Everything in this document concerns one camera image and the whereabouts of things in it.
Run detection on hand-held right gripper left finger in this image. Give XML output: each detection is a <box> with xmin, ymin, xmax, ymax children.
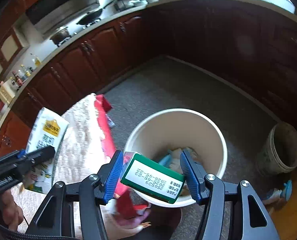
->
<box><xmin>25</xmin><ymin>150</ymin><xmax>124</xmax><ymax>240</ymax></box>

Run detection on row of condiment bottles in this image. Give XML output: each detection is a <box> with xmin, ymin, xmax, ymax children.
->
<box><xmin>9</xmin><ymin>52</ymin><xmax>42</xmax><ymax>88</ymax></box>

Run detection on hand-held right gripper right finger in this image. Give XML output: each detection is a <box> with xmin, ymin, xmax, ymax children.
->
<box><xmin>180</xmin><ymin>150</ymin><xmax>282</xmax><ymax>240</ymax></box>

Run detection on person's left hand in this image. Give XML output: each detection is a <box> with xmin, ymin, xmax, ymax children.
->
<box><xmin>0</xmin><ymin>189</ymin><xmax>24</xmax><ymax>232</ymax></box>

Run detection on dark wooden base cabinets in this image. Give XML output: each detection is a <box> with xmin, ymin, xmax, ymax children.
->
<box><xmin>0</xmin><ymin>0</ymin><xmax>297</xmax><ymax>157</ymax></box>

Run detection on kitchen countertop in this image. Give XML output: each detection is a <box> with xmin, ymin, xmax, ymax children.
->
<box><xmin>0</xmin><ymin>0</ymin><xmax>297</xmax><ymax>152</ymax></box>

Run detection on light blue plastic packet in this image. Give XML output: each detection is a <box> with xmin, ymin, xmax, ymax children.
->
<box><xmin>159</xmin><ymin>154</ymin><xmax>174</xmax><ymax>167</ymax></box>

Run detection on gas stove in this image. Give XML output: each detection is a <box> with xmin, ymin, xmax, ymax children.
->
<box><xmin>56</xmin><ymin>17</ymin><xmax>104</xmax><ymax>47</ymax></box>

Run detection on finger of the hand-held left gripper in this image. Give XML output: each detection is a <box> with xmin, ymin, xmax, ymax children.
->
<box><xmin>16</xmin><ymin>146</ymin><xmax>57</xmax><ymax>167</ymax></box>

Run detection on dirty old plastic bucket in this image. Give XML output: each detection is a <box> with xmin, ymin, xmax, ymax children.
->
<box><xmin>255</xmin><ymin>122</ymin><xmax>297</xmax><ymax>177</ymax></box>

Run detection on quilted satin tablecloth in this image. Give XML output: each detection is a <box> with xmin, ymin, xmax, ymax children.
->
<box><xmin>11</xmin><ymin>93</ymin><xmax>119</xmax><ymax>240</ymax></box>

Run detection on white flour bag yellow label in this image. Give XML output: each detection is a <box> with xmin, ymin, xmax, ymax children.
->
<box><xmin>24</xmin><ymin>107</ymin><xmax>71</xmax><ymax>195</ymax></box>

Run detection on red plastic bag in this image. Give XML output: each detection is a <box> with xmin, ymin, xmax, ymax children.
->
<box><xmin>94</xmin><ymin>94</ymin><xmax>152</xmax><ymax>221</ymax></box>

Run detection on black braided cable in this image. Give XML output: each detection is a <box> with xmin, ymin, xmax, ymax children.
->
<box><xmin>0</xmin><ymin>214</ymin><xmax>72</xmax><ymax>240</ymax></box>

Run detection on white plastic basin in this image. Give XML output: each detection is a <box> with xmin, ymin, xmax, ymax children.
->
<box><xmin>254</xmin><ymin>0</ymin><xmax>296</xmax><ymax>15</ymax></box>

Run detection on black wire dish rack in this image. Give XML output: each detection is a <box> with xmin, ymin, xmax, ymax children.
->
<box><xmin>114</xmin><ymin>0</ymin><xmax>150</xmax><ymax>12</ymax></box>

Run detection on cream microwave oven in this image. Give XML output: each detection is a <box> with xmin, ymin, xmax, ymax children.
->
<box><xmin>0</xmin><ymin>81</ymin><xmax>14</xmax><ymax>121</ymax></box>

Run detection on green white medicine box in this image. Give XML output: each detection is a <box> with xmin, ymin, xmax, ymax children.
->
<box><xmin>120</xmin><ymin>152</ymin><xmax>187</xmax><ymax>205</ymax></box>

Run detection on dark wooden wall cabinet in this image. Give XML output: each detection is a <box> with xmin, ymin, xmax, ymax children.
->
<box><xmin>0</xmin><ymin>0</ymin><xmax>73</xmax><ymax>100</ymax></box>

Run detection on metal cooking pot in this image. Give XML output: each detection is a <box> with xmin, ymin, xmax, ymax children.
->
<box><xmin>49</xmin><ymin>25</ymin><xmax>71</xmax><ymax>45</ymax></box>

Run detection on black wok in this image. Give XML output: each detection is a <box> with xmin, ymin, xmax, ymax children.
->
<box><xmin>75</xmin><ymin>0</ymin><xmax>114</xmax><ymax>26</ymax></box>

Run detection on white round waste bin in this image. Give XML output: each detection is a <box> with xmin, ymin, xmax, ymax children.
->
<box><xmin>123</xmin><ymin>108</ymin><xmax>229</xmax><ymax>208</ymax></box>

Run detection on blue white plastic bag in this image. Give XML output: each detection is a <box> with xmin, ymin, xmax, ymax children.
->
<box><xmin>261</xmin><ymin>179</ymin><xmax>293</xmax><ymax>206</ymax></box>

